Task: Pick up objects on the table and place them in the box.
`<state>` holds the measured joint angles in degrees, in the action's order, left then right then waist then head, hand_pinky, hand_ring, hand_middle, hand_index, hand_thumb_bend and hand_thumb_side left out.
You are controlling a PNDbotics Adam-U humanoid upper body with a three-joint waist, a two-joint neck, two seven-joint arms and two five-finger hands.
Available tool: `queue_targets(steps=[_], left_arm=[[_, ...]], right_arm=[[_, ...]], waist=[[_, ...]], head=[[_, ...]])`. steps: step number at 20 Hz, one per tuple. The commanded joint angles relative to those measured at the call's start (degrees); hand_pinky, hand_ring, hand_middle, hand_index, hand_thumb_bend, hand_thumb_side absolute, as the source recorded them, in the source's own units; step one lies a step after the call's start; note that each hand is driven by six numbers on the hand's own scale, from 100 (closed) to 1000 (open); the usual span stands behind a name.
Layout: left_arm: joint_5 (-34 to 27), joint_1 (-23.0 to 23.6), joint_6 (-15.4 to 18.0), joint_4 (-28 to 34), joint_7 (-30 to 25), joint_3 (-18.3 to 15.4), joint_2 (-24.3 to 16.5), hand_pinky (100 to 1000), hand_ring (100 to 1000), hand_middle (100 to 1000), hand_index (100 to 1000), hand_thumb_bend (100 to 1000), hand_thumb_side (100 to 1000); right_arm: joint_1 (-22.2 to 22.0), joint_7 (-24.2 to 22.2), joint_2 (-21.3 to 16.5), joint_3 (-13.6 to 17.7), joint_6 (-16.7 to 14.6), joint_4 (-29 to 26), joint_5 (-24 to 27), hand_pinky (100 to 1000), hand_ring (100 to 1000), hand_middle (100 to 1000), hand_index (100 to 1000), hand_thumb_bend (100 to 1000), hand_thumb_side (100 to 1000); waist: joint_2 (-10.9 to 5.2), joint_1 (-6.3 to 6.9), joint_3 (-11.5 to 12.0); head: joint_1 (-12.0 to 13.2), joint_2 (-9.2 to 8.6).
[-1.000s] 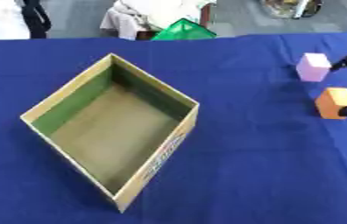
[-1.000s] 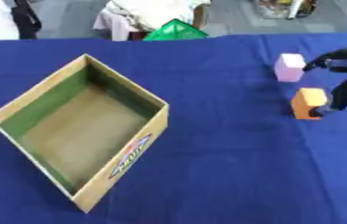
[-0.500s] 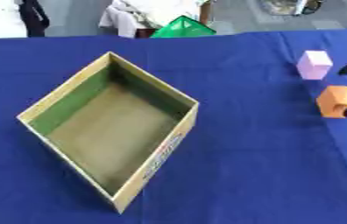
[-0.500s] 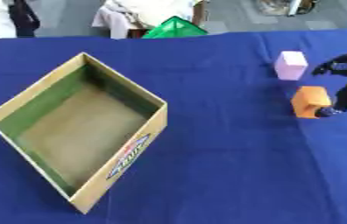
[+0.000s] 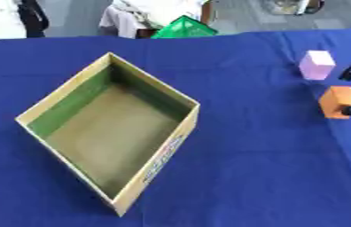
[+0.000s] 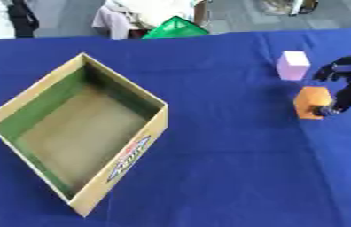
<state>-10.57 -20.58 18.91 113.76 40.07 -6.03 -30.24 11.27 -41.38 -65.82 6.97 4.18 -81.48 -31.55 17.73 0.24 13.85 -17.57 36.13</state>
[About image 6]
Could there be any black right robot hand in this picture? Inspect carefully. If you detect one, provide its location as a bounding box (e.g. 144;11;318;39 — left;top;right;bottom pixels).
310;54;351;117

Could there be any tan cardboard box green inside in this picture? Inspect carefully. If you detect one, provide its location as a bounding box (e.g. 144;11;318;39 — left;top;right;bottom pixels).
0;52;171;218

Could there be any orange hexagonal block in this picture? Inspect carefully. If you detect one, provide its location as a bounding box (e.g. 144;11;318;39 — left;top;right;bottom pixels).
293;85;334;121

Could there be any pink rectangular block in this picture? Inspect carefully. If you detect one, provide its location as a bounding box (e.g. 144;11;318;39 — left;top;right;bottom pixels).
275;50;312;82

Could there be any tan bag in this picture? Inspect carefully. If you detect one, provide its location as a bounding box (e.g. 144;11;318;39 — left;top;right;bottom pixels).
259;0;322;17

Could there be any chair with pale cloth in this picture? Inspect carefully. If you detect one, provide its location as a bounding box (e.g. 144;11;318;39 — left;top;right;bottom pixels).
90;0;213;41

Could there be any person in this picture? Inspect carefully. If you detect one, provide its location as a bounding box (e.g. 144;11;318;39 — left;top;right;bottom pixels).
0;0;41;39

